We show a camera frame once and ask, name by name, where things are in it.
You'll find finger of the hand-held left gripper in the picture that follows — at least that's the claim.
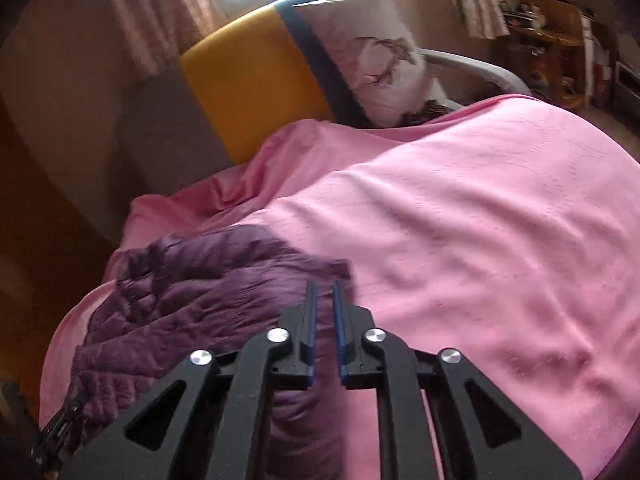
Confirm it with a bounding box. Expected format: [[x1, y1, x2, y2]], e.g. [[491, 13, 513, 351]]
[[39, 390, 90, 462]]

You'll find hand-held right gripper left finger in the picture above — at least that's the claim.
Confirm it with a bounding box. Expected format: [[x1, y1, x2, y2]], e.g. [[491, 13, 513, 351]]
[[60, 280, 321, 480]]

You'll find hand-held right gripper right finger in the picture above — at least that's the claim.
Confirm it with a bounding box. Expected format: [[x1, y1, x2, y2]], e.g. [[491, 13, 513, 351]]
[[332, 280, 584, 480]]

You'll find purple down jacket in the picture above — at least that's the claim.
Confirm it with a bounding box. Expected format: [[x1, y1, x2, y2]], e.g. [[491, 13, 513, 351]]
[[70, 224, 354, 480]]

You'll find pink quilted blanket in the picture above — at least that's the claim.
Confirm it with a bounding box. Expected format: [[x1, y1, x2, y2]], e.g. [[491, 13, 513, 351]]
[[39, 94, 640, 480]]

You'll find wooden wardrobe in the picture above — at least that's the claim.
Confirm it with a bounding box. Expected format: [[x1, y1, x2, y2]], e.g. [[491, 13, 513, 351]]
[[0, 102, 118, 391]]

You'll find dark patterned cloth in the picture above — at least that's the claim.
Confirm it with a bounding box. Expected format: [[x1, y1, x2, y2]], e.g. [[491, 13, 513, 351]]
[[399, 100, 458, 127]]

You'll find grey yellow blue headboard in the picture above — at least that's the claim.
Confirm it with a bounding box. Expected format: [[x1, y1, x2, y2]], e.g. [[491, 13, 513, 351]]
[[122, 0, 382, 192]]

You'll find white printed pillow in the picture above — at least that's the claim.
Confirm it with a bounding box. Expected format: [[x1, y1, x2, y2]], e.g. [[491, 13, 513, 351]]
[[292, 0, 451, 129]]

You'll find cluttered wooden shelf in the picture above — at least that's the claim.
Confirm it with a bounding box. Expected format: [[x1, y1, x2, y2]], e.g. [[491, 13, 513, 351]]
[[499, 0, 617, 112]]

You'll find white curved rail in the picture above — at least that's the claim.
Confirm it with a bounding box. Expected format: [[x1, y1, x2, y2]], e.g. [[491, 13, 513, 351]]
[[417, 48, 534, 111]]

